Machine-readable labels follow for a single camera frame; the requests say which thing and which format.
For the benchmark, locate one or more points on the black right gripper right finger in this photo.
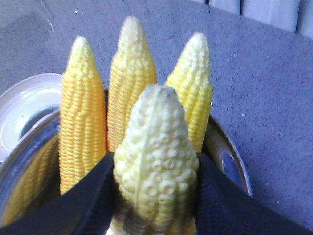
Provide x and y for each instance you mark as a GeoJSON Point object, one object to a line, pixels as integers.
{"type": "Point", "coordinates": [224, 209]}

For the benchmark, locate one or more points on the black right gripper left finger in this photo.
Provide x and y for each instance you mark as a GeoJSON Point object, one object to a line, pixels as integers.
{"type": "Point", "coordinates": [86, 209]}

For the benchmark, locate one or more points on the yellow corn cob white patch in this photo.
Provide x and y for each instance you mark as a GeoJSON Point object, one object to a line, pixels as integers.
{"type": "Point", "coordinates": [155, 169]}

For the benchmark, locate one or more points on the bright yellow corn cob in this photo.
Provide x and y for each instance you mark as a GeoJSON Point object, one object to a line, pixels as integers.
{"type": "Point", "coordinates": [82, 135]}

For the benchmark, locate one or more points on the pale orange-yellow corn cob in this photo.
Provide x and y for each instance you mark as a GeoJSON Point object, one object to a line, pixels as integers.
{"type": "Point", "coordinates": [132, 69]}

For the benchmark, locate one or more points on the sage green electric cooking pot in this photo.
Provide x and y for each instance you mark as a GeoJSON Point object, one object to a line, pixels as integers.
{"type": "Point", "coordinates": [30, 178]}

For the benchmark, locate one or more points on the white round plate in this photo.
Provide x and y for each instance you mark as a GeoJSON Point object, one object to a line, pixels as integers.
{"type": "Point", "coordinates": [23, 105]}

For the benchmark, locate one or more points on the grey pleated curtain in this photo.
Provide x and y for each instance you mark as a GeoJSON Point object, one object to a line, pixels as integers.
{"type": "Point", "coordinates": [290, 15]}

